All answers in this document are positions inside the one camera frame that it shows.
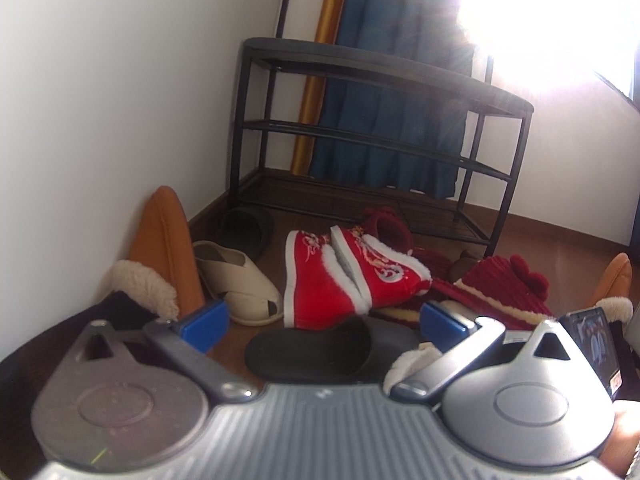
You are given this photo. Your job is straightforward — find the red embroidered boot right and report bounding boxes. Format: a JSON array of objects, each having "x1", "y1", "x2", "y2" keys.
[{"x1": 330, "y1": 226, "x2": 433, "y2": 309}]

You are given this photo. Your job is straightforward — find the red embroidered boot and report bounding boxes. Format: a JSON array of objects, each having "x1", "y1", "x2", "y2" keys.
[
  {"x1": 283, "y1": 231, "x2": 370, "y2": 330},
  {"x1": 330, "y1": 226, "x2": 433, "y2": 309}
]

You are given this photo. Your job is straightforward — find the black slide front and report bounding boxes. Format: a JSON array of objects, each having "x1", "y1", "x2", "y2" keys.
[{"x1": 244, "y1": 315, "x2": 420, "y2": 385}]

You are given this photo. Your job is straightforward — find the black slide near rack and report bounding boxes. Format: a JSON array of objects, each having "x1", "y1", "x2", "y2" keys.
[{"x1": 215, "y1": 206, "x2": 273, "y2": 260}]

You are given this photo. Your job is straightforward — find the red embroidered boot left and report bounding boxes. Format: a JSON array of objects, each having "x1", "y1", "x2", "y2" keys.
[{"x1": 283, "y1": 231, "x2": 370, "y2": 330}]

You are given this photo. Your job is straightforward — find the dark red knit slipper back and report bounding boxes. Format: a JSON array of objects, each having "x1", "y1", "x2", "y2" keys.
[{"x1": 360, "y1": 206, "x2": 413, "y2": 255}]

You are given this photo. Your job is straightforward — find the black phone device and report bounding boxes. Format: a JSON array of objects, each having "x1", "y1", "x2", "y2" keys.
[{"x1": 560, "y1": 307, "x2": 623, "y2": 399}]

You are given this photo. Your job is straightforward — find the orange slipper right side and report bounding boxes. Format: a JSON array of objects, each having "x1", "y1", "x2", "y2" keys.
[{"x1": 587, "y1": 252, "x2": 634, "y2": 324}]

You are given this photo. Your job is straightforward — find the black trouser leg left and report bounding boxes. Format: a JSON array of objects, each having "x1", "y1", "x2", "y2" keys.
[{"x1": 1, "y1": 292, "x2": 155, "y2": 479}]

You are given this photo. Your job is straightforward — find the gold curtain edge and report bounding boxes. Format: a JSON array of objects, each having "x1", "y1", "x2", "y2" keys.
[{"x1": 290, "y1": 0, "x2": 345, "y2": 176}]

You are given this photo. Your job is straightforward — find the black metal shoe rack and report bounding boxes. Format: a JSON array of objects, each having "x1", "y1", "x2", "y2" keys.
[{"x1": 228, "y1": 37, "x2": 534, "y2": 254}]

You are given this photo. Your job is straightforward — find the blue curtain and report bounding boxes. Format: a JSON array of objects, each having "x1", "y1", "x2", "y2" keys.
[{"x1": 309, "y1": 0, "x2": 474, "y2": 200}]

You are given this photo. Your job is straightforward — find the beige cross-strap shoe left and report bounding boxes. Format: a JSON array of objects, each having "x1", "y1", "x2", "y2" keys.
[{"x1": 193, "y1": 240, "x2": 283, "y2": 326}]

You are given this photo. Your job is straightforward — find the dark red corduroy pompom slipper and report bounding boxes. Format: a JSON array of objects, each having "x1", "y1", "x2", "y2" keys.
[{"x1": 432, "y1": 255, "x2": 553, "y2": 330}]

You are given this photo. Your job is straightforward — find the orange slipper against wall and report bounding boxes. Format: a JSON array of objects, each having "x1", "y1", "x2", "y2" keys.
[{"x1": 106, "y1": 185, "x2": 205, "y2": 324}]

